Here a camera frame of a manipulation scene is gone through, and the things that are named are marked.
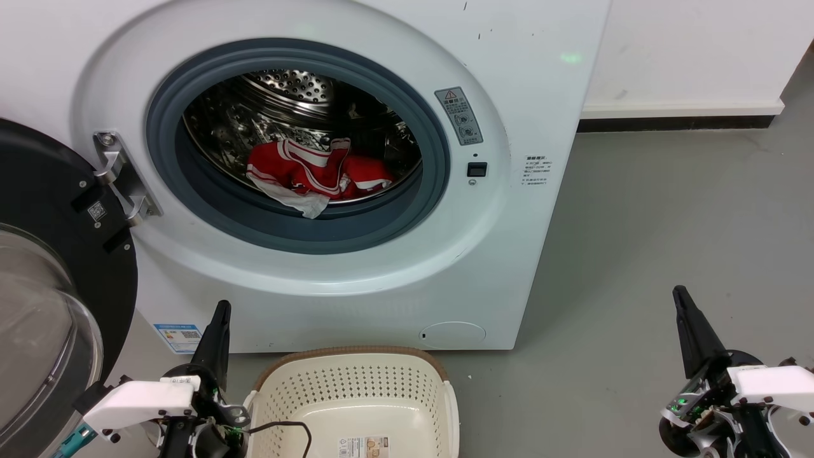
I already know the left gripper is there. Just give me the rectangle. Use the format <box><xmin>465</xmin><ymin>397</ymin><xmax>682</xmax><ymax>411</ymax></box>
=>
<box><xmin>158</xmin><ymin>300</ymin><xmax>251</xmax><ymax>458</ymax></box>

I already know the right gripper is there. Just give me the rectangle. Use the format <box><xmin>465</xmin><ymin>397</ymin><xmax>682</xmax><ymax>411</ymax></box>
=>
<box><xmin>658</xmin><ymin>285</ymin><xmax>796</xmax><ymax>458</ymax></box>

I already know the cream plastic laundry basket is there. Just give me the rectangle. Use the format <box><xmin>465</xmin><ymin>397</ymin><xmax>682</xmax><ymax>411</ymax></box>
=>
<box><xmin>244</xmin><ymin>346</ymin><xmax>460</xmax><ymax>458</ymax></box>

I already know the printed product label sticker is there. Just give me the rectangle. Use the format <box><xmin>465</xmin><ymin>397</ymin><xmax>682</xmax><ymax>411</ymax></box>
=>
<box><xmin>337</xmin><ymin>436</ymin><xmax>390</xmax><ymax>458</ymax></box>

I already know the red and white garment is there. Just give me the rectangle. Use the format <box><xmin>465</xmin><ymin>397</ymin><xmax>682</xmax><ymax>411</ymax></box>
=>
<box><xmin>246</xmin><ymin>137</ymin><xmax>394</xmax><ymax>220</ymax></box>

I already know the washing machine door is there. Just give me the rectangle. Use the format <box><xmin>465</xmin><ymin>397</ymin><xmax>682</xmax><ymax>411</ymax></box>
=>
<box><xmin>0</xmin><ymin>118</ymin><xmax>139</xmax><ymax>458</ymax></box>

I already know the stainless steel washing machine drum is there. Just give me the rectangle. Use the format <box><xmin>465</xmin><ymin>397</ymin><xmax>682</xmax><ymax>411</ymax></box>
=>
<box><xmin>183</xmin><ymin>69</ymin><xmax>424</xmax><ymax>206</ymax></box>

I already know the blue energy label sticker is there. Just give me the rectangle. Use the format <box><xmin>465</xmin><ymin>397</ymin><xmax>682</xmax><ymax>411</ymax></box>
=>
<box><xmin>153</xmin><ymin>323</ymin><xmax>204</xmax><ymax>354</ymax></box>

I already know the grey rubber door gasket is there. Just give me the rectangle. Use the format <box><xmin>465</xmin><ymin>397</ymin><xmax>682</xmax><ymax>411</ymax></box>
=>
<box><xmin>145</xmin><ymin>38</ymin><xmax>452</xmax><ymax>256</ymax></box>

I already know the metal door hinge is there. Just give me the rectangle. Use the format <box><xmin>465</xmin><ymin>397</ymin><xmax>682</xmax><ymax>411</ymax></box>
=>
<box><xmin>93</xmin><ymin>130</ymin><xmax>163</xmax><ymax>227</ymax></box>

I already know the white front-load washing machine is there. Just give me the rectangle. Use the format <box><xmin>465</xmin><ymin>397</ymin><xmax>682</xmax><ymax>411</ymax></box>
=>
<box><xmin>0</xmin><ymin>0</ymin><xmax>612</xmax><ymax>354</ymax></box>

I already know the black baseboard strip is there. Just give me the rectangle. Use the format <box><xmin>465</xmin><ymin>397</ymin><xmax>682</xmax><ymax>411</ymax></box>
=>
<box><xmin>577</xmin><ymin>114</ymin><xmax>778</xmax><ymax>134</ymax></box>

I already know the small text sticker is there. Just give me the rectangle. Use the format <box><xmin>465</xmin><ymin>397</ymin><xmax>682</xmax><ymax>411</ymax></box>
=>
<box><xmin>521</xmin><ymin>155</ymin><xmax>553</xmax><ymax>189</ymax></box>

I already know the round filter cover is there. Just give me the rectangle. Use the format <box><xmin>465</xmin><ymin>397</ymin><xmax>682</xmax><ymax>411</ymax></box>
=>
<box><xmin>420</xmin><ymin>321</ymin><xmax>487</xmax><ymax>350</ymax></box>

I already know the grey warning sticker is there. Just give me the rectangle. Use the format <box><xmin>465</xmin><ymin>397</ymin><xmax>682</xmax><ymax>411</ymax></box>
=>
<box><xmin>434</xmin><ymin>87</ymin><xmax>484</xmax><ymax>146</ymax></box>

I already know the thin black cable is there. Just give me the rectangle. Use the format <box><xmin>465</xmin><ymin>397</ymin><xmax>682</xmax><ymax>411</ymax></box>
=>
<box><xmin>245</xmin><ymin>420</ymin><xmax>313</xmax><ymax>458</ymax></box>

